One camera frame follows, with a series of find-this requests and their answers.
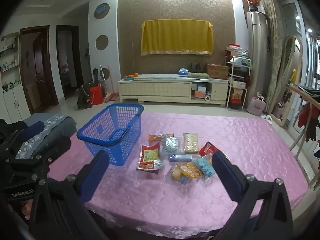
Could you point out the yellow cloth covered television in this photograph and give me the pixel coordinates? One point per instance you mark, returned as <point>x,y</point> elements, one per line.
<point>177,36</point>

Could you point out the orange yellow snack bag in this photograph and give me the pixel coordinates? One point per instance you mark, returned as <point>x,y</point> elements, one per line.
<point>185,172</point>

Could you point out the pink tote bag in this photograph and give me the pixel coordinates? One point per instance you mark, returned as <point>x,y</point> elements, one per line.
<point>256,105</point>

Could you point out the white metal shelf rack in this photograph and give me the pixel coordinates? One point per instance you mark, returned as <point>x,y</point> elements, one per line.
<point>239,73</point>

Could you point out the tissue box on cabinet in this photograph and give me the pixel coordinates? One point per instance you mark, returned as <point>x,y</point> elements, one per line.
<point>183,72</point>

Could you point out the large red yellow snack pouch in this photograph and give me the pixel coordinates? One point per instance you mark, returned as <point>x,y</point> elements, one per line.
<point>150,159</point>

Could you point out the blue gum pack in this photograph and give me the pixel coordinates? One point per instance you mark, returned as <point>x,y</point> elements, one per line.
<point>180,158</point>

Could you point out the broom and dustpan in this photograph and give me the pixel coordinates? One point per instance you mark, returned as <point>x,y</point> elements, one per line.
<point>109,93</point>

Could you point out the white wall cupboard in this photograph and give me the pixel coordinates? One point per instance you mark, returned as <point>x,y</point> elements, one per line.
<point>13,102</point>

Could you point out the white slippers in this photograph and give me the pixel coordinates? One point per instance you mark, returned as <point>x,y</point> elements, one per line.
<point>267,118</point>

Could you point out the green-edged cracker pack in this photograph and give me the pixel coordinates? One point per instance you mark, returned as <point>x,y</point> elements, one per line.
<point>191,143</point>

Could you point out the arched standing mirror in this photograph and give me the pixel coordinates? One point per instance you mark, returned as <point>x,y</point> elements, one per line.
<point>290,71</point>

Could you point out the oranges on blue plate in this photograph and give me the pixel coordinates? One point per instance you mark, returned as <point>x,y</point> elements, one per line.
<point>131,77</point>

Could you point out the black bag on floor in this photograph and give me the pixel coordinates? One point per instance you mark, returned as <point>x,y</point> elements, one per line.
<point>84,97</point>

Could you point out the clear bag of candies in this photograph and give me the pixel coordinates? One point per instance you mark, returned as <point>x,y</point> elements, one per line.
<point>170,145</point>

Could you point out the cardboard box on cabinet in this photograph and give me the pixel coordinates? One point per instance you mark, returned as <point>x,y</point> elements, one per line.
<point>217,71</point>

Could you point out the orange snack bar wrapper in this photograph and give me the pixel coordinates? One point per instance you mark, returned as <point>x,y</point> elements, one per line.
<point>159,137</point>

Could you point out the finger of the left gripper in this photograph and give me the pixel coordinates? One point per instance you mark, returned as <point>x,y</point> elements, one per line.
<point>30,132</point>
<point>53,150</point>

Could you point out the cream tv cabinet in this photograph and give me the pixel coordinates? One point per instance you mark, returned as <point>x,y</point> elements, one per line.
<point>173,88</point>

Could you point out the red bag on floor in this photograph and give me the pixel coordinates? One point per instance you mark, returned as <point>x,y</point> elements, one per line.
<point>96,95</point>

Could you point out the grey cushioned chair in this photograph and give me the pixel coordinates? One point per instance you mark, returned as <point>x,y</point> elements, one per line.
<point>55,126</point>

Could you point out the green folded cloth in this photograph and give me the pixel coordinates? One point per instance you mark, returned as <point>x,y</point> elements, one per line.
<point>198,75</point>

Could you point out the pink quilted tablecloth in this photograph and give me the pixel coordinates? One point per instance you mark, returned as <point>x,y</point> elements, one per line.
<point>179,201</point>

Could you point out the red flower pot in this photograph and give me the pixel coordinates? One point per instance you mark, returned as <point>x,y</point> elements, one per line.
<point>253,4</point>

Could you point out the blue plastic basket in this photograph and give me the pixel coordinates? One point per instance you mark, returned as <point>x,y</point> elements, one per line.
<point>116,129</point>

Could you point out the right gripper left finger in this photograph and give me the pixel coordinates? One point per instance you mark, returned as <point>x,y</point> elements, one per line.
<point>89,177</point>

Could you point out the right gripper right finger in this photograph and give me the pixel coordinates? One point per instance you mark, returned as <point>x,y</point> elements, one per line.
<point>234,181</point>

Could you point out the light blue pastry pack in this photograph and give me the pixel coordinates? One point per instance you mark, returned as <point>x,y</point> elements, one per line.
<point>205,165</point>

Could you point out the silver standing air conditioner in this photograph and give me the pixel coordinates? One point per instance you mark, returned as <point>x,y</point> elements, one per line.
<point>257,52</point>

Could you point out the small red snack pouch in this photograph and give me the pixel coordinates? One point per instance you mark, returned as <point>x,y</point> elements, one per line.
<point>208,148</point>

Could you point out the patterned curtain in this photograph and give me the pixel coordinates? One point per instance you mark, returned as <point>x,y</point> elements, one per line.
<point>272,11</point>

